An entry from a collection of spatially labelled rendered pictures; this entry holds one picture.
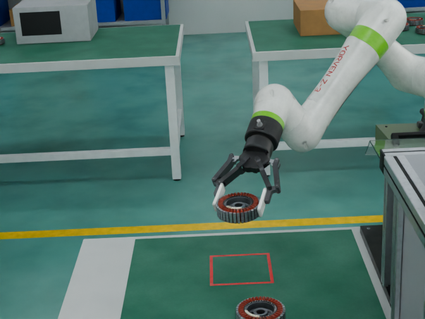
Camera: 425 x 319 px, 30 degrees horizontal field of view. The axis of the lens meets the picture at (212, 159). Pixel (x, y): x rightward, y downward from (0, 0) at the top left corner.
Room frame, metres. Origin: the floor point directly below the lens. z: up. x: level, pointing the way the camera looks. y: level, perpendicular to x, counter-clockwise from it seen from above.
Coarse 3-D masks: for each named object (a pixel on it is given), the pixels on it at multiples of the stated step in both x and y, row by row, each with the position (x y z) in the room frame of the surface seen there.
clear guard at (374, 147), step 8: (368, 144) 1.87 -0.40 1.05; (376, 144) 1.82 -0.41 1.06; (384, 144) 1.82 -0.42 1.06; (392, 144) 1.81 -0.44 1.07; (400, 144) 1.81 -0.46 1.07; (408, 144) 1.81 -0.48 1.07; (416, 144) 1.80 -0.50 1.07; (424, 144) 1.80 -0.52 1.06; (368, 152) 1.89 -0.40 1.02; (376, 152) 1.77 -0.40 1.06
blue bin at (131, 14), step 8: (128, 0) 7.82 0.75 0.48; (136, 0) 7.82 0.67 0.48; (144, 0) 7.82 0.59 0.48; (152, 0) 7.81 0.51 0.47; (128, 8) 7.82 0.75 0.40; (136, 8) 7.82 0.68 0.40; (144, 8) 7.82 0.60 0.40; (152, 8) 7.81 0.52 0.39; (160, 8) 7.81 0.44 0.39; (168, 8) 8.17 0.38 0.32; (128, 16) 7.82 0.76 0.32; (136, 16) 7.82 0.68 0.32; (144, 16) 7.82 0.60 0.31; (152, 16) 7.81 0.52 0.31; (160, 16) 7.81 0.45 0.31
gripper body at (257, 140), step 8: (256, 136) 1.94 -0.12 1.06; (248, 144) 1.93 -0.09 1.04; (256, 144) 1.92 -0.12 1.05; (264, 144) 1.92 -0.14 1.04; (272, 144) 1.94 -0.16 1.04; (248, 152) 1.93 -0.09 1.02; (256, 152) 1.93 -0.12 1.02; (264, 152) 1.92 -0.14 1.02; (272, 152) 1.94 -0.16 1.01; (240, 160) 1.92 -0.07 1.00; (264, 160) 1.89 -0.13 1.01; (248, 168) 1.89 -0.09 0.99; (256, 168) 1.88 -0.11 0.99
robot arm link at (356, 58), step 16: (352, 48) 2.19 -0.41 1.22; (368, 48) 2.19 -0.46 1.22; (336, 64) 2.18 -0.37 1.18; (352, 64) 2.17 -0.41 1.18; (368, 64) 2.18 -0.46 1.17; (336, 80) 2.15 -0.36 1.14; (352, 80) 2.15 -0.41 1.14; (320, 96) 2.12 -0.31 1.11; (336, 96) 2.12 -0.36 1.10; (304, 112) 2.07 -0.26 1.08; (320, 112) 2.09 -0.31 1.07; (336, 112) 2.14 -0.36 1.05; (304, 128) 2.05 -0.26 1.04; (320, 128) 2.08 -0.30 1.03; (288, 144) 2.08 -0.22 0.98; (304, 144) 2.06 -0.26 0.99
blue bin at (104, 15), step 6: (96, 0) 7.82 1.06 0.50; (102, 0) 7.82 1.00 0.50; (108, 0) 7.82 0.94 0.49; (114, 0) 7.88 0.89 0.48; (96, 6) 7.82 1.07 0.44; (102, 6) 7.82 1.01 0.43; (108, 6) 7.82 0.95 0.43; (114, 6) 7.84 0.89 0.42; (120, 6) 8.21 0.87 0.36; (102, 12) 7.82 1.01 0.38; (108, 12) 7.82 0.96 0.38; (114, 12) 7.82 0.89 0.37; (120, 12) 8.17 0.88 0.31; (102, 18) 7.82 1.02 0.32; (108, 18) 7.82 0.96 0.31; (114, 18) 7.81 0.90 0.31
